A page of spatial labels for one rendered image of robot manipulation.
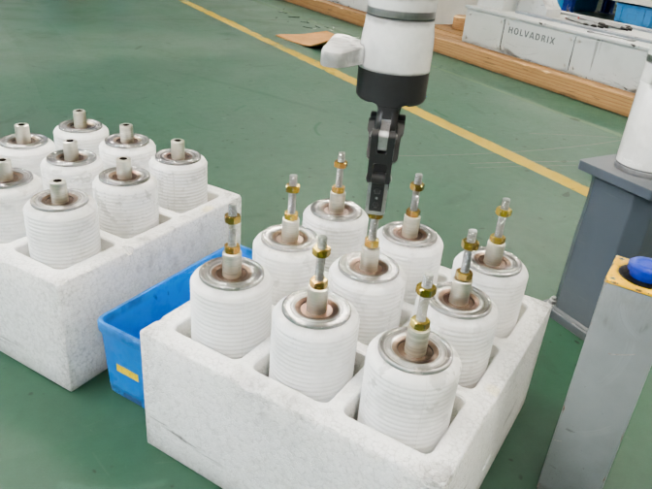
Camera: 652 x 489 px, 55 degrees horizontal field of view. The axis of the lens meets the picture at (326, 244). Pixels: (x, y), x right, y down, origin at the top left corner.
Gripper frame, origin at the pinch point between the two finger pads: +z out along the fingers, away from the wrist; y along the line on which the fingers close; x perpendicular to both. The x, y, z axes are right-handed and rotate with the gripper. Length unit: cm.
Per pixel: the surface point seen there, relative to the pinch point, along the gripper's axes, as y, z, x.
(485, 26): 283, 17, -37
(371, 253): -1.1, 7.6, -0.1
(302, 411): -19.1, 17.3, 4.4
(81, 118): 37, 8, 56
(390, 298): -3.5, 12.0, -3.1
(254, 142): 113, 35, 42
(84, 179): 19, 12, 46
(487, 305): -5.2, 9.9, -14.0
